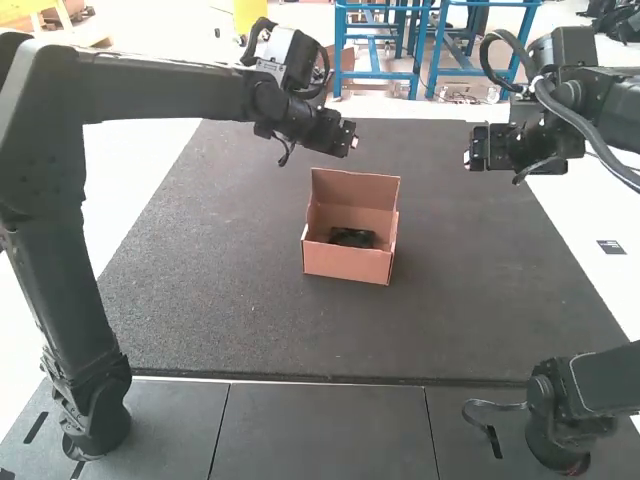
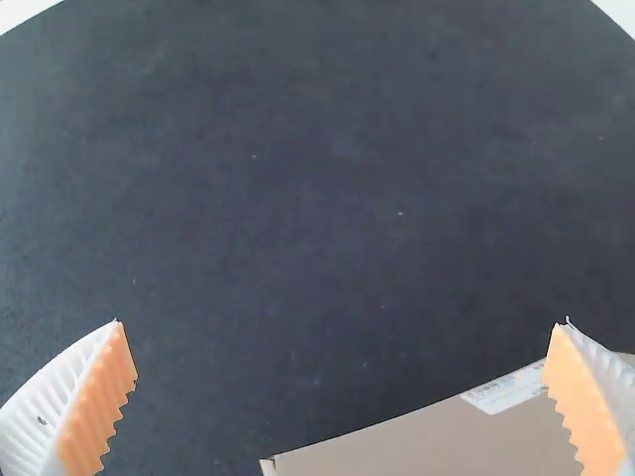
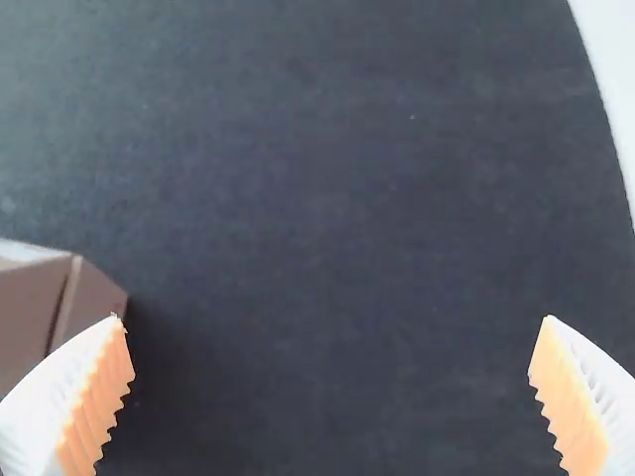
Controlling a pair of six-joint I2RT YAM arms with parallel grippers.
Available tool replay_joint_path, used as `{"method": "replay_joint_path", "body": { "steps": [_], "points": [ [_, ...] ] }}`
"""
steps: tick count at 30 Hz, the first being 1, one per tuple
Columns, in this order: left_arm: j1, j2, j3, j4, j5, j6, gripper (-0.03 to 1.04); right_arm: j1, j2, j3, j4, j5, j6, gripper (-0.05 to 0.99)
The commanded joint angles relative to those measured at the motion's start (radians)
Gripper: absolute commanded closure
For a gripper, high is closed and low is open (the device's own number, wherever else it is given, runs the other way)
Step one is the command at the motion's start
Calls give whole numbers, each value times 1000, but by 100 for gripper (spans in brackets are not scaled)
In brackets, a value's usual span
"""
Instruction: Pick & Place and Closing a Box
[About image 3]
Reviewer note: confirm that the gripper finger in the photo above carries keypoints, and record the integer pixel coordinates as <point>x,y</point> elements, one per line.
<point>590,401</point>
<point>54,411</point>

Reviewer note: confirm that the cardboard box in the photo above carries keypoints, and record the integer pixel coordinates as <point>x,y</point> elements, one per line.
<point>30,307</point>

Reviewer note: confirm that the black mat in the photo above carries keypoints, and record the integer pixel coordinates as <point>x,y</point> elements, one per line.
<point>322,198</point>

